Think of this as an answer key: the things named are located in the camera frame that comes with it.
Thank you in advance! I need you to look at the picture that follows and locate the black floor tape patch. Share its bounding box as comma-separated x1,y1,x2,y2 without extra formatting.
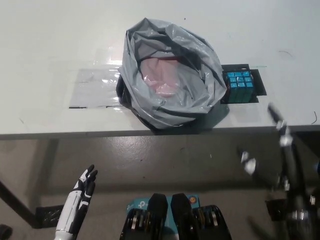
264,198,288,222
34,204,65,229

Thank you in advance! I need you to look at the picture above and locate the black square tape patch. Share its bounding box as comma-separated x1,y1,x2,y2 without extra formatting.
219,63,268,104

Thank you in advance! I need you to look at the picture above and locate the robot left white black hand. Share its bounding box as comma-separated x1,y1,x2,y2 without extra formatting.
55,164,99,235

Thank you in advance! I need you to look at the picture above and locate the robot left black body block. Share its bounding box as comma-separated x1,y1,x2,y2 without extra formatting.
120,192,169,240

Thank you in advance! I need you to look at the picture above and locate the robot right black hand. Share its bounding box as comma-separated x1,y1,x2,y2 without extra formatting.
237,101,299,191

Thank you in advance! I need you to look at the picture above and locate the pink plastic sheet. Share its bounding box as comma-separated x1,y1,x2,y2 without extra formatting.
141,57,185,99

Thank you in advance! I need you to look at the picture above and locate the grey plastic bag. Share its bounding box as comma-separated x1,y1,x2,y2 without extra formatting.
116,16,229,132

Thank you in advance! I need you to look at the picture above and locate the black table leg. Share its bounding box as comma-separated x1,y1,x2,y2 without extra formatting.
0,172,42,227

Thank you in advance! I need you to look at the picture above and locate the teal printed box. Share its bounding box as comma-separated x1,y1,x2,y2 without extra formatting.
125,194,201,229

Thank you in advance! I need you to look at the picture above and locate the teal rubik's cube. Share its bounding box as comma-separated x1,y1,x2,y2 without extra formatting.
223,71,255,103

